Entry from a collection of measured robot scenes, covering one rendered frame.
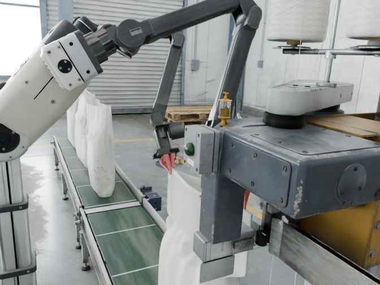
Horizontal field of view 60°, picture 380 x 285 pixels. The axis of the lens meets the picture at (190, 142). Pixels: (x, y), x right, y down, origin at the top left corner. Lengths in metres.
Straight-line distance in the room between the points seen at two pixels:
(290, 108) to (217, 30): 8.76
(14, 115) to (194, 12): 0.63
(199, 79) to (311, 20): 8.32
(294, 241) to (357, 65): 6.28
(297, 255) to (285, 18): 0.59
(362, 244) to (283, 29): 0.56
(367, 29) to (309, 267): 0.50
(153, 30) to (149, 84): 7.61
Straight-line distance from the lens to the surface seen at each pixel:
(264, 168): 0.58
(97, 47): 0.93
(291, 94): 0.72
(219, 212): 0.74
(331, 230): 0.90
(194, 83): 9.14
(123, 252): 2.01
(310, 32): 0.95
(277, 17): 0.97
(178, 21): 1.01
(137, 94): 8.49
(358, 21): 0.80
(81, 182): 3.03
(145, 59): 8.51
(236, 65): 1.04
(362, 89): 6.86
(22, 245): 1.39
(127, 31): 0.94
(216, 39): 9.43
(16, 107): 1.12
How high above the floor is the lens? 1.47
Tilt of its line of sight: 15 degrees down
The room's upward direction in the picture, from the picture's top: 3 degrees clockwise
